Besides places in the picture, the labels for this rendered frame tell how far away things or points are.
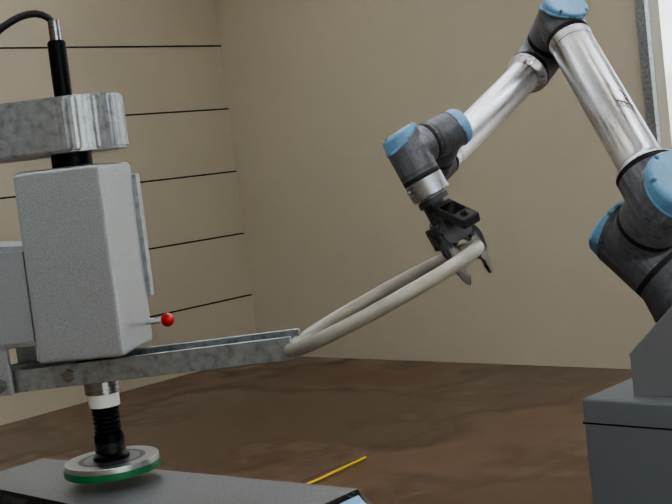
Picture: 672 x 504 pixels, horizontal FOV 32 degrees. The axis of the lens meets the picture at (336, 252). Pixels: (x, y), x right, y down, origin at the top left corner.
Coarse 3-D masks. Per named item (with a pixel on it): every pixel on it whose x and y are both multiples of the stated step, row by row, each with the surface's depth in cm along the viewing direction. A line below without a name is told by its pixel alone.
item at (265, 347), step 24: (240, 336) 265; (264, 336) 264; (288, 336) 253; (96, 360) 259; (120, 360) 258; (144, 360) 257; (168, 360) 256; (192, 360) 256; (216, 360) 255; (240, 360) 254; (264, 360) 253; (0, 384) 258; (24, 384) 261; (48, 384) 261; (72, 384) 260
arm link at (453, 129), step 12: (432, 120) 267; (444, 120) 267; (456, 120) 267; (468, 120) 269; (432, 132) 264; (444, 132) 265; (456, 132) 267; (468, 132) 269; (444, 144) 265; (456, 144) 268; (444, 156) 270
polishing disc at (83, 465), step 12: (84, 456) 271; (132, 456) 265; (144, 456) 264; (156, 456) 265; (72, 468) 261; (84, 468) 259; (96, 468) 258; (108, 468) 257; (120, 468) 257; (132, 468) 258
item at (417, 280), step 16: (464, 256) 238; (416, 272) 274; (432, 272) 233; (448, 272) 234; (384, 288) 276; (416, 288) 231; (352, 304) 275; (368, 304) 276; (384, 304) 230; (400, 304) 231; (320, 320) 271; (336, 320) 273; (352, 320) 232; (368, 320) 231; (304, 336) 264; (320, 336) 236; (336, 336) 234; (288, 352) 247; (304, 352) 241
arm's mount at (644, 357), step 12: (660, 324) 269; (648, 336) 271; (660, 336) 269; (636, 348) 273; (648, 348) 271; (660, 348) 270; (636, 360) 273; (648, 360) 272; (660, 360) 270; (636, 372) 274; (648, 372) 272; (660, 372) 270; (636, 384) 274; (648, 384) 272; (660, 384) 271
